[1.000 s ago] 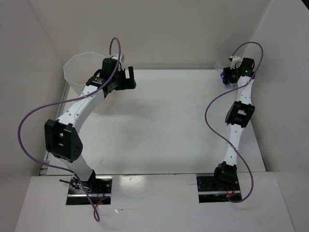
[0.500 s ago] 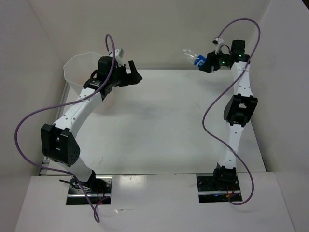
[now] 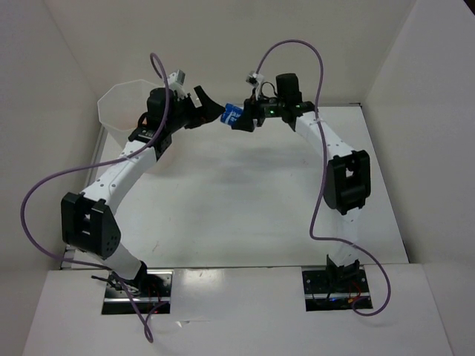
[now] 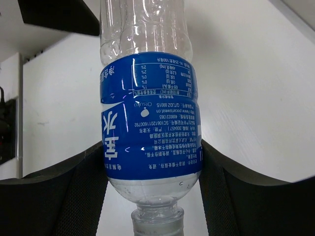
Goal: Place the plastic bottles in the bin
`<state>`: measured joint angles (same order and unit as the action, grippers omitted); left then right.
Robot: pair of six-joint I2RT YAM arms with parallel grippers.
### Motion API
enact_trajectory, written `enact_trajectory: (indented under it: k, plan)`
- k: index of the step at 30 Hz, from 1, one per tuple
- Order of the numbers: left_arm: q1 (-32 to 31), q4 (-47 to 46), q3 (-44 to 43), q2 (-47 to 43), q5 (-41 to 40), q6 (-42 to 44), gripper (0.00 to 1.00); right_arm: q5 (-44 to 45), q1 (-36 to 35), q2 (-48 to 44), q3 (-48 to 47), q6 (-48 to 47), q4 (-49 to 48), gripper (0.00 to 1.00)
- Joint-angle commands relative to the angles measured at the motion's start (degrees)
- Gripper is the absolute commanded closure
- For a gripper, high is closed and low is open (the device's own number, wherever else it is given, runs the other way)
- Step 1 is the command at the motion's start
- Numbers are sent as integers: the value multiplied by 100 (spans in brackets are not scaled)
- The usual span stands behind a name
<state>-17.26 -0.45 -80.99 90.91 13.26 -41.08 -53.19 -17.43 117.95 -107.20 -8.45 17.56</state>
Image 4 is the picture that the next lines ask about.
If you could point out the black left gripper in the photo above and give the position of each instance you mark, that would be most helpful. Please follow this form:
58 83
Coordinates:
72 16

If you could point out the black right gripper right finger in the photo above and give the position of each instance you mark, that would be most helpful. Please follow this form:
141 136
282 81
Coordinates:
238 201

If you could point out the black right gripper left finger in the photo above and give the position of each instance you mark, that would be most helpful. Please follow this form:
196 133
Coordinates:
65 199

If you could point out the clear bottle with blue label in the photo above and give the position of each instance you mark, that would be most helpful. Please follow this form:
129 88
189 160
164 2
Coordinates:
151 127

